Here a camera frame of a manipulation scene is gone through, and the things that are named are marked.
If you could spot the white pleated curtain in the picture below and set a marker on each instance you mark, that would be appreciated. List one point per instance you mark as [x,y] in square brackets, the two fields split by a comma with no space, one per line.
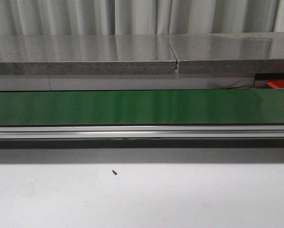
[118,17]

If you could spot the grey stone shelf slab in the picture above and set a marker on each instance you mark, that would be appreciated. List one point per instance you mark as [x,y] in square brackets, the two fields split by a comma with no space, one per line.
[104,55]

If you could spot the green conveyor belt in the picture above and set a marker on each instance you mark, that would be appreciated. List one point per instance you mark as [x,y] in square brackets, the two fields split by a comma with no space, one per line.
[222,106]

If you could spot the red plastic tray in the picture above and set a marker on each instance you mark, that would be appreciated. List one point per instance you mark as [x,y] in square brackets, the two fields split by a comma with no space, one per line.
[276,84]

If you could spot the aluminium conveyor frame rail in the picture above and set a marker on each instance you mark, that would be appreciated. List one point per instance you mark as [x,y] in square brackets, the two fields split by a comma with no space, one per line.
[210,131]

